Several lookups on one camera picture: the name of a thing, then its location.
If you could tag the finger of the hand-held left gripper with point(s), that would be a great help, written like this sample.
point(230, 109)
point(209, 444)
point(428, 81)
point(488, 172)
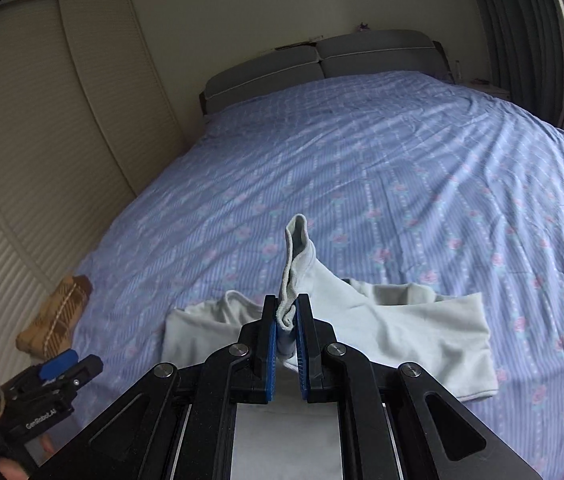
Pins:
point(59, 364)
point(87, 367)

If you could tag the small purple ornament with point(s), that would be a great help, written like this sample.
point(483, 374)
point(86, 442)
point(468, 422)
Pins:
point(362, 25)

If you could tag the cream louvred wardrobe door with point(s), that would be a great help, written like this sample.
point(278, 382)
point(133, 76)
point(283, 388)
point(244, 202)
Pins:
point(122, 90)
point(27, 170)

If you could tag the brown plaid folded garment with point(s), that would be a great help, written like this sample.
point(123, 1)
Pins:
point(57, 315)

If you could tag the grey pleated curtain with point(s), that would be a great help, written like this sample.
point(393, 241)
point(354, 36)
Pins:
point(521, 35)

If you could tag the blue floral bed sheet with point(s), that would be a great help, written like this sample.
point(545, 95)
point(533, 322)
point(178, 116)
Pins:
point(361, 160)

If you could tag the person's left hand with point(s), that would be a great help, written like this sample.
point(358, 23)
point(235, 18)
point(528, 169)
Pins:
point(11, 471)

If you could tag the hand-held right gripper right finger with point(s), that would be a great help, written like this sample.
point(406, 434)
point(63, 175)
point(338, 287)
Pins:
point(303, 355)

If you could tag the white small garment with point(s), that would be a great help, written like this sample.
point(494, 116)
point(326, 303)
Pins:
point(411, 330)

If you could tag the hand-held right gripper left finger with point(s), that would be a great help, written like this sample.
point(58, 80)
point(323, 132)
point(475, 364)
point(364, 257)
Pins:
point(272, 355)

